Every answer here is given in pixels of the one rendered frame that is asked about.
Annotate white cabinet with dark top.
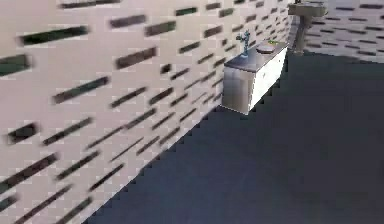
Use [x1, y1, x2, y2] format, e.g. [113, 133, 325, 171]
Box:
[221, 40, 289, 116]

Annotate grey round dish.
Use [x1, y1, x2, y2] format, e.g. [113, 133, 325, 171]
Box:
[255, 44, 277, 55]

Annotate grey pedestal sink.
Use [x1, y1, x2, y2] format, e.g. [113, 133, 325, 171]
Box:
[287, 0, 329, 56]

